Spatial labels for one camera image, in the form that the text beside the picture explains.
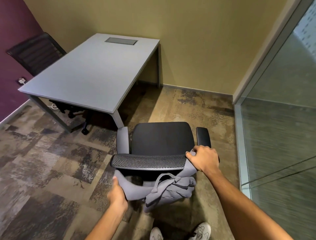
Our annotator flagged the person's right hand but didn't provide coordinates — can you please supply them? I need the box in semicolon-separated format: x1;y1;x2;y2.
186;145;220;173

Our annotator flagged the person's left hand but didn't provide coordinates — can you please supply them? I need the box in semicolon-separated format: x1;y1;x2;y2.
107;176;129;211

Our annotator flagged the grey hooded sweatshirt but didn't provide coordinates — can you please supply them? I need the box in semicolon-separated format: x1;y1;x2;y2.
114;150;197;213

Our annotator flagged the person's right forearm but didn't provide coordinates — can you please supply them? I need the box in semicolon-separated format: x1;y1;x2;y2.
202;167;295;240

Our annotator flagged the person's left forearm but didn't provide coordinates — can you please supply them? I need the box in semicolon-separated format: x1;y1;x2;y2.
85;201;128;240

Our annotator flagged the black mesh office chair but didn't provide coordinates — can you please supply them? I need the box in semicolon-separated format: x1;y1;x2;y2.
110;122;220;182

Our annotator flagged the person's left white sneaker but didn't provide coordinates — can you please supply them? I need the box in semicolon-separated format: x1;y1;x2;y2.
150;227;164;240

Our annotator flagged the person's white sneaker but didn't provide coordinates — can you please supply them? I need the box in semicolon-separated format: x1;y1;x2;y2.
189;222;212;240
150;227;164;240

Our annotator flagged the person's right white sneaker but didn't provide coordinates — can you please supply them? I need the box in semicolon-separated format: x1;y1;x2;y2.
189;222;212;240

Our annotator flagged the grey office desk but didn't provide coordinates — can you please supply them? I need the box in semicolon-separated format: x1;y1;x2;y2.
18;33;161;134

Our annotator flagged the black ribbed office chair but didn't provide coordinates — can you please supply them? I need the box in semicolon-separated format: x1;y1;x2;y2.
6;32;92;135

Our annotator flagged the glass partition wall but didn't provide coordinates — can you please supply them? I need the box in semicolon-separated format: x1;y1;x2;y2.
233;0;316;240

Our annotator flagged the grey desk cable hatch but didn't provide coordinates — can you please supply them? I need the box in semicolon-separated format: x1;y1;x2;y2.
104;37;138;46

